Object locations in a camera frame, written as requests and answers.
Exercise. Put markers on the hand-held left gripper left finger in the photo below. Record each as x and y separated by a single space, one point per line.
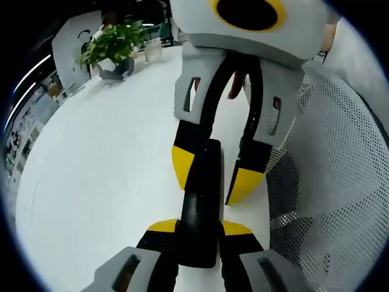
136 267

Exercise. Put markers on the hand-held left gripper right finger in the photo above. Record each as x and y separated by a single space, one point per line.
249 267

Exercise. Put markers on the white mesh office chair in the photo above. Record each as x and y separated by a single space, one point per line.
334 167

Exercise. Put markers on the dark grey plant pot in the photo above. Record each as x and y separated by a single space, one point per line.
118 70

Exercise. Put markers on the dark wristband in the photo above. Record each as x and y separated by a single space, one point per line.
323 57

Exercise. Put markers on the black remote control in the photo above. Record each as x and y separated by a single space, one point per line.
206 182

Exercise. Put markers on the green leafy plant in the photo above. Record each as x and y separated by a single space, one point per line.
114 44

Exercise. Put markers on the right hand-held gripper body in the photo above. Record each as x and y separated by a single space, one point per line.
197 27

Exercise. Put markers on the person's right hand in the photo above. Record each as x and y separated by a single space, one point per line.
237 86

